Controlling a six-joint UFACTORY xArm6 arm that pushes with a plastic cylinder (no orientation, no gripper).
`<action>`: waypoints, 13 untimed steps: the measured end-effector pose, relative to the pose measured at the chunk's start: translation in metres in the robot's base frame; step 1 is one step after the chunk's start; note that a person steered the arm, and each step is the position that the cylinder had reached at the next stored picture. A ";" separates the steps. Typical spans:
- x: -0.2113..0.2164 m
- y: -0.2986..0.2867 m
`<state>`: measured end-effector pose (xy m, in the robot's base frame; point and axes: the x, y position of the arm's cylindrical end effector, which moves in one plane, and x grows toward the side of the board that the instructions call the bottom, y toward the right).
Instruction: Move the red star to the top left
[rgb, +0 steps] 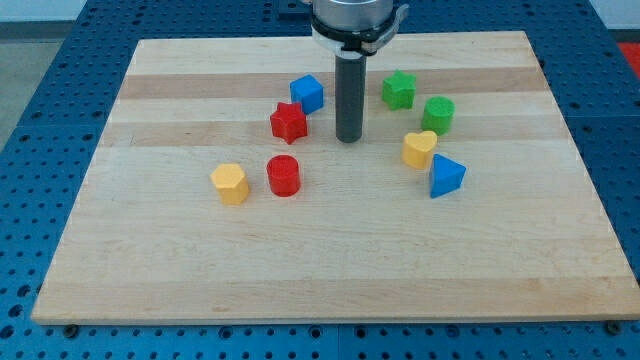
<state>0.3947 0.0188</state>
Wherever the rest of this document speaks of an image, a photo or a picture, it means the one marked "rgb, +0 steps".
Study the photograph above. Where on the red cylinder block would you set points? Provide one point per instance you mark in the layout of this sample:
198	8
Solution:
283	175

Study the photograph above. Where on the yellow heart block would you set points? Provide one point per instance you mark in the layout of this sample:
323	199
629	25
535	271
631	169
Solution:
418	149

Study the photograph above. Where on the blue cube block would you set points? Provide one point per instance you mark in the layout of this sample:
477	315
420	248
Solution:
309	92

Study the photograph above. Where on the green cylinder block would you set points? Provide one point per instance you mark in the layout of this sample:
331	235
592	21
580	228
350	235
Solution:
438	114

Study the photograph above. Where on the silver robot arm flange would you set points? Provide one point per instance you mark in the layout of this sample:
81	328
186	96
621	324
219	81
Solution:
352	29

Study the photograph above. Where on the yellow hexagon block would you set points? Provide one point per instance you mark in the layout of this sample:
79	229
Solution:
231	183

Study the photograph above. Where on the blue triangle block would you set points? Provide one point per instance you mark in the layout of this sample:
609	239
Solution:
446	175

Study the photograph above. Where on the green star block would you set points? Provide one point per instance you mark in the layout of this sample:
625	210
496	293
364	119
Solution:
398	90

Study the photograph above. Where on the red star block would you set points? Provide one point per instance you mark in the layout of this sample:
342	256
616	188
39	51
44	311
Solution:
289	122

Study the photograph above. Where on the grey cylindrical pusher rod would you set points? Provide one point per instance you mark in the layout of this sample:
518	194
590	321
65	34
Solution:
350	83

